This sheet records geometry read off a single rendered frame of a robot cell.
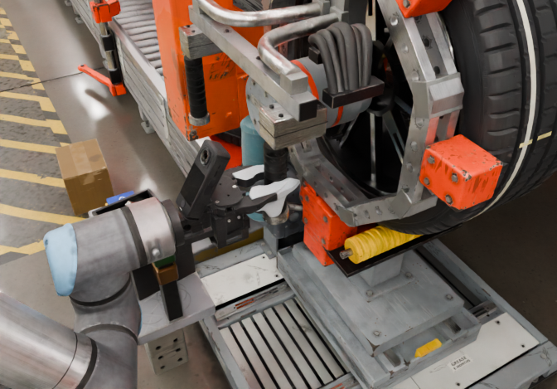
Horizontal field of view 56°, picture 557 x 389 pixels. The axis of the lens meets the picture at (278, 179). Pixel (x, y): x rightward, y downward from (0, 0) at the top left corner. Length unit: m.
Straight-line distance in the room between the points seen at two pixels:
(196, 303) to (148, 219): 0.43
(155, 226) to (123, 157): 1.65
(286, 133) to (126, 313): 0.35
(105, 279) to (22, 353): 0.15
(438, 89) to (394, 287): 0.78
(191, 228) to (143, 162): 1.54
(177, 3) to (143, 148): 1.21
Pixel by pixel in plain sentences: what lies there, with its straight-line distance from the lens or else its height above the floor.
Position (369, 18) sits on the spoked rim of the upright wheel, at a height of 0.96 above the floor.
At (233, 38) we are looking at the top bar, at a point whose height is 0.98.
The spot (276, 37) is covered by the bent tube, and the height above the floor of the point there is 1.01.
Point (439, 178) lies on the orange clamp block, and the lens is 0.82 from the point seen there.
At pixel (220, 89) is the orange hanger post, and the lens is 1.42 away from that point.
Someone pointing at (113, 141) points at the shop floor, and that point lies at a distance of 2.49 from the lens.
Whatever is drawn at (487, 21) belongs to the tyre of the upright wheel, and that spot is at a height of 1.06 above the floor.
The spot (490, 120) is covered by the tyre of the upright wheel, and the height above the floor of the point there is 0.92.
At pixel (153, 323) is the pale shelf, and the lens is 1.13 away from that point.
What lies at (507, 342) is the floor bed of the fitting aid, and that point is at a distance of 1.65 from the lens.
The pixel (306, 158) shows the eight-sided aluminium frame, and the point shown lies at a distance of 1.22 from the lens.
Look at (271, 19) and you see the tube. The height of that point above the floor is 1.00.
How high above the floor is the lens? 1.34
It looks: 38 degrees down
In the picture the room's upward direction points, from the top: straight up
